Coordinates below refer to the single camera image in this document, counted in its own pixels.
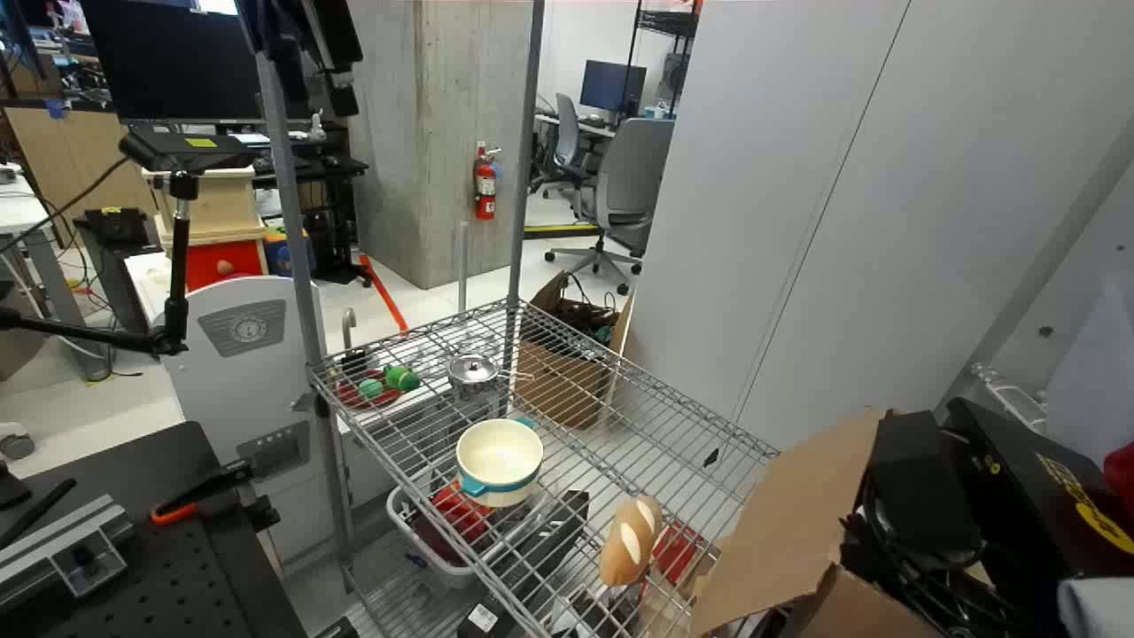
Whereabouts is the small silver pot with lid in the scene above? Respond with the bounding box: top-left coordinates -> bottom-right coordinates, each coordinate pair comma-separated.
447,353 -> 504,397

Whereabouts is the white and green pot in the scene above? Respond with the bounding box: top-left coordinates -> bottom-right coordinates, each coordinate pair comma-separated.
455,417 -> 546,509

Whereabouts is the red toy pot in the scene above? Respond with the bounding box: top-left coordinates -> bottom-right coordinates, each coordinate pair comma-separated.
430,481 -> 495,548

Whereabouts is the large black monitor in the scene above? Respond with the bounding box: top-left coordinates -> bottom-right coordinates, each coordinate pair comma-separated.
78,0 -> 268,126

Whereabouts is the black desk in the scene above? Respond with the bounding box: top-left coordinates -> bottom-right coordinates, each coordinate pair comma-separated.
252,122 -> 375,288

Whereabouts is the red fire extinguisher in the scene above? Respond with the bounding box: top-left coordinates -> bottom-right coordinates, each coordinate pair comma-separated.
472,141 -> 503,222

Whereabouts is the wooden toy cabinet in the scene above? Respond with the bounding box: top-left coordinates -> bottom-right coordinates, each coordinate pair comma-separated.
142,167 -> 270,294

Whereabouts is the grey office chair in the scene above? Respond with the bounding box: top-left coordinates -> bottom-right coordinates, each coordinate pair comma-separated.
544,117 -> 677,297
530,92 -> 593,201

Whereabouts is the orange floor strip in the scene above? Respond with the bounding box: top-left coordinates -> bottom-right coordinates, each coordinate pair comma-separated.
358,253 -> 410,335

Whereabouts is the white table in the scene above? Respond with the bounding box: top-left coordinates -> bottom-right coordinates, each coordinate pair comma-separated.
0,174 -> 118,384

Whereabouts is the red toy plate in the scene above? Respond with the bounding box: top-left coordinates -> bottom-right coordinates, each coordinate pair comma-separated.
335,372 -> 405,410

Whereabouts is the white toy kitchen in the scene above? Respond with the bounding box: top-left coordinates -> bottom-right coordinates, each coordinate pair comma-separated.
162,275 -> 462,572

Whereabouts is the brown paper bag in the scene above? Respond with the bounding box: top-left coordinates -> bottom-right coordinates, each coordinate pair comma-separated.
515,270 -> 636,433

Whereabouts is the black and orange clamp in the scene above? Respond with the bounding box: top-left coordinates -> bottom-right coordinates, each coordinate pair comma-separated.
149,460 -> 281,533

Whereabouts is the white plastic bin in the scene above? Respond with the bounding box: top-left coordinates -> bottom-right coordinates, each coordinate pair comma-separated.
385,481 -> 572,591

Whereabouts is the black box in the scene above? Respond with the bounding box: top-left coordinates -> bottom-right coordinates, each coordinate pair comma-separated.
456,489 -> 592,638

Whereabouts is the toy bread loaf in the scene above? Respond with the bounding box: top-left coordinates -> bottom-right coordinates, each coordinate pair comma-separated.
599,495 -> 664,588

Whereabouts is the red toy item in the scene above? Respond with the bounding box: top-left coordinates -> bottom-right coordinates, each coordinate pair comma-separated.
652,521 -> 708,581

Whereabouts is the brown cardboard box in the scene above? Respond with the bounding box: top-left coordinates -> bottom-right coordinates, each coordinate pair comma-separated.
689,407 -> 975,638

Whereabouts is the black device with yellow label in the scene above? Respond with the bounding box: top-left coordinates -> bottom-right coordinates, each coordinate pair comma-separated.
840,396 -> 1134,638

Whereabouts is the grey cloth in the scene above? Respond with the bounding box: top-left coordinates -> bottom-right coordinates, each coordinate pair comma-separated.
1057,575 -> 1134,638

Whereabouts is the camera on mount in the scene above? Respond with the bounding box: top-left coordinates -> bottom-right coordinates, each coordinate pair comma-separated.
0,131 -> 260,360

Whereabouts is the black wire rack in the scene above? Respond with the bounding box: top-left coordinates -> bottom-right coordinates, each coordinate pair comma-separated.
631,0 -> 703,119

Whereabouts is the metal wire shelf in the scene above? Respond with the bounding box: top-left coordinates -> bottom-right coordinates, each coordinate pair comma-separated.
255,0 -> 782,638

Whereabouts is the silver aluminium bracket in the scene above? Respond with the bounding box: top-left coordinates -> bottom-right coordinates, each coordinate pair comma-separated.
0,494 -> 136,614

